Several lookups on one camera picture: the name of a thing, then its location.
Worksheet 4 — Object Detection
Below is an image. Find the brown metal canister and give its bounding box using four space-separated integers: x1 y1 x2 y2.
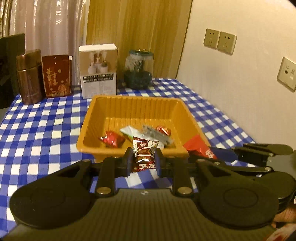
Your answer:
16 49 46 105

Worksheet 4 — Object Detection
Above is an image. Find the white humidifier carton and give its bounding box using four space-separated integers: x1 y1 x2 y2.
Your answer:
79 43 117 99

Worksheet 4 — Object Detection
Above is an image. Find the red crinkled snack packet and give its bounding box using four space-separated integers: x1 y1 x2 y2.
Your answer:
99 131 125 148

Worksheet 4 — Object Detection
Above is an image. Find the person right hand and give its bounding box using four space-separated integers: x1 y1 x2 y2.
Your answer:
272 204 296 228

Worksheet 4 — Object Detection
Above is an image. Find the red rectangular snack packet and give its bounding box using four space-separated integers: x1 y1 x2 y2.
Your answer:
183 135 217 159

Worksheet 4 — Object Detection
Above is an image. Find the orange plastic tray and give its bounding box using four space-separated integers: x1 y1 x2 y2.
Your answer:
76 95 209 162

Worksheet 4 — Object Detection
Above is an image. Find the small red orange packet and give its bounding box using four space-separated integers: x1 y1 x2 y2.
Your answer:
156 126 171 137

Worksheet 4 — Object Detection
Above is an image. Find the black appliance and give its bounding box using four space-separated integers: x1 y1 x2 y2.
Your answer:
0 33 26 109

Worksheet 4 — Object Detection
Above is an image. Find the right double wall socket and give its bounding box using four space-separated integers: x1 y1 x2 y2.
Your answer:
217 32 237 55

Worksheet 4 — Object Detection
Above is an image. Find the double wall socket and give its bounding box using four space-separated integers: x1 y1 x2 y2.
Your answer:
203 29 220 49
217 32 237 55

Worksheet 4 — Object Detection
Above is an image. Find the blue white checkered tablecloth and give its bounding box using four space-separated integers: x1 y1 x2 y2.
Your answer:
1 79 252 235

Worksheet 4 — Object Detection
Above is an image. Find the pink curtain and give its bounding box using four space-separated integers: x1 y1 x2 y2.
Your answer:
1 1 90 85

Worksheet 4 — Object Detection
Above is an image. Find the left double wall socket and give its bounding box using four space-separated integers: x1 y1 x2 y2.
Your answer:
203 29 220 49

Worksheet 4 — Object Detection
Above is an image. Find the dark red gift box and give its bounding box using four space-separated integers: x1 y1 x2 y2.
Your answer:
42 55 72 98

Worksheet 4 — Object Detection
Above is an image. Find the clear grey snack packet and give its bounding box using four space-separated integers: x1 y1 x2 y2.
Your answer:
142 125 174 146

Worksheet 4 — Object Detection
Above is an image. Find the network wall socket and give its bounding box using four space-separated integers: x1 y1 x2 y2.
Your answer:
276 57 296 92

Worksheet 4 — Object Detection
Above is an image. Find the green glass jar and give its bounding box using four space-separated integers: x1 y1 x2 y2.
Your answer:
124 49 154 90

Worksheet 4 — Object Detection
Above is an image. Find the dark red small snack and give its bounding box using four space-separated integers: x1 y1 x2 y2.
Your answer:
132 137 159 172

